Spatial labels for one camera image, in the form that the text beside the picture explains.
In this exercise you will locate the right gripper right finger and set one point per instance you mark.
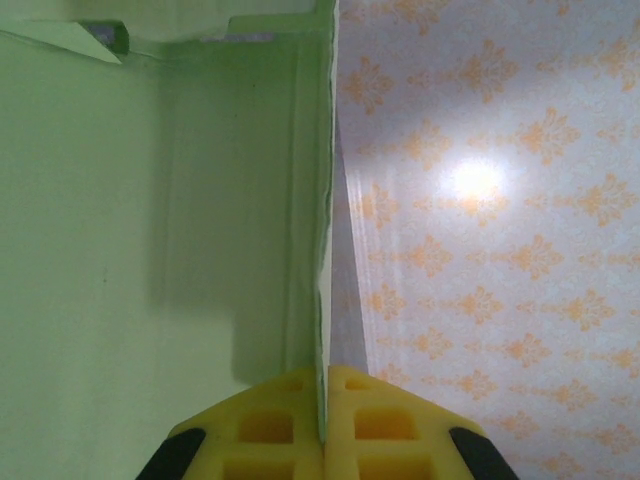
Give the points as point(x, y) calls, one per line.
point(435, 450)

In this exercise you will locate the light green paper box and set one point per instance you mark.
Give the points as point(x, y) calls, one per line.
point(100, 200)

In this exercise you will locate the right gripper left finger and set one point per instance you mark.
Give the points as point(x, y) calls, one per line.
point(220, 450)

